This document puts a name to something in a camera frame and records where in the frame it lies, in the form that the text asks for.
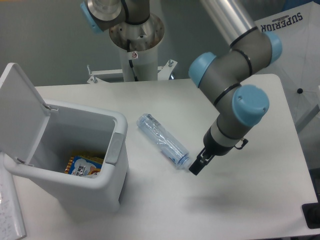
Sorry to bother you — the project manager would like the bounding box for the white open-lid trash can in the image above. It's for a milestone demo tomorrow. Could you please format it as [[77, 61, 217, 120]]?
[[0, 63, 129, 212]]

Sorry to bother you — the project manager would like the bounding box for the black device at table edge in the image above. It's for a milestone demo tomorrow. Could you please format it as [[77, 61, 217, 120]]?
[[301, 202, 320, 229]]

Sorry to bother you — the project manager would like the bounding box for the blue yellow snack packet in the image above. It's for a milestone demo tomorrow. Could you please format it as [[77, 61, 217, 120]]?
[[64, 151, 104, 179]]

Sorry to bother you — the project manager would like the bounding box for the clear crushed plastic bottle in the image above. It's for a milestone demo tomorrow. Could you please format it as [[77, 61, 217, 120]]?
[[136, 113, 192, 170]]

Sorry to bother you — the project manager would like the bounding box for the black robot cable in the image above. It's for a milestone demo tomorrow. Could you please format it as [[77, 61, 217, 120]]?
[[126, 39, 140, 82]]

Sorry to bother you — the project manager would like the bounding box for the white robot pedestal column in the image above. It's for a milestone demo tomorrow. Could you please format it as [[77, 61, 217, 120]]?
[[109, 13, 165, 82]]

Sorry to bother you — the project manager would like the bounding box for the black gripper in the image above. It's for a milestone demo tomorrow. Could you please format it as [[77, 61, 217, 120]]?
[[188, 128, 249, 176]]

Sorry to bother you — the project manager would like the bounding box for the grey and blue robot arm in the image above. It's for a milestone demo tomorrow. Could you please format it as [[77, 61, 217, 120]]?
[[80, 0, 282, 175]]

